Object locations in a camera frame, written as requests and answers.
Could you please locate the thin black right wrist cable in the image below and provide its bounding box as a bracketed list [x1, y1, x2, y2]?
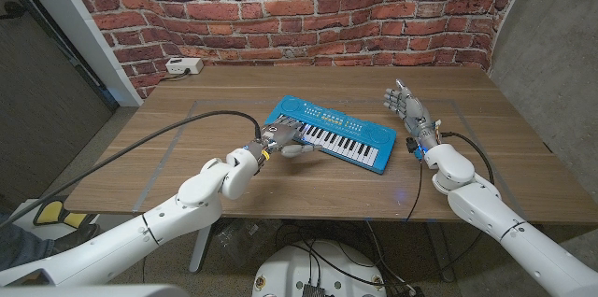
[405, 156, 424, 222]

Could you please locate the blue toy piano keyboard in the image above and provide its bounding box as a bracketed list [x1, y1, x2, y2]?
[264, 94, 398, 176]

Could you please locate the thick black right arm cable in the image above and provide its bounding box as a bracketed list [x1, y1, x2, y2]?
[438, 131, 496, 186]

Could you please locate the clear plastic bag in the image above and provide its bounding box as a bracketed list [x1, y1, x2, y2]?
[212, 218, 281, 265]

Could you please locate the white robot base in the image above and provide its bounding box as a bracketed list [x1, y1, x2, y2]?
[251, 239, 388, 297]

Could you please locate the red brick print backdrop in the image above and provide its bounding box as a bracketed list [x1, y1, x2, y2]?
[58, 0, 534, 100]

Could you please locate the white power strip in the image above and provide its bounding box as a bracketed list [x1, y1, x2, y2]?
[164, 57, 205, 76]

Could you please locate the black door handle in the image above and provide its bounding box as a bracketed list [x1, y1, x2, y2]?
[0, 1, 28, 21]

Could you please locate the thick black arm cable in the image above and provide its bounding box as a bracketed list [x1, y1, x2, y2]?
[438, 131, 496, 186]
[0, 109, 263, 231]

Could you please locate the black power strip cable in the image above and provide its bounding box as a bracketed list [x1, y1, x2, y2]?
[161, 68, 192, 82]

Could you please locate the black floor cable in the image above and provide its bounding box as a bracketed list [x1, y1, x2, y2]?
[275, 224, 412, 296]

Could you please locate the grey table leg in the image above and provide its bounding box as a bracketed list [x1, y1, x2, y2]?
[427, 221, 457, 283]

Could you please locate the white table leg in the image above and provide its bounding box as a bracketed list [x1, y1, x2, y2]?
[189, 221, 214, 274]

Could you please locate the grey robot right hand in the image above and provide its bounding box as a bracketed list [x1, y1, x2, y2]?
[382, 78, 441, 151]

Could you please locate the white pedal platform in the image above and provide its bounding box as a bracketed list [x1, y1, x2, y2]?
[8, 198, 112, 242]

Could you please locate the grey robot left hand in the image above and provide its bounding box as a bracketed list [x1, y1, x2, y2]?
[246, 117, 323, 163]

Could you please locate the yellow foot pedal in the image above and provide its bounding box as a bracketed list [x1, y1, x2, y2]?
[33, 199, 93, 229]

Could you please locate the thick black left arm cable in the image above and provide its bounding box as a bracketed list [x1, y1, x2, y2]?
[0, 109, 263, 231]

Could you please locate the black shoe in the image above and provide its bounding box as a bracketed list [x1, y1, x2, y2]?
[50, 223, 100, 255]

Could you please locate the white door frame post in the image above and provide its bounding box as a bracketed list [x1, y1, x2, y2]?
[8, 0, 144, 107]

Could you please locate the person leg in jeans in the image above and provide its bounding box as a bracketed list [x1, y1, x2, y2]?
[0, 226, 56, 273]

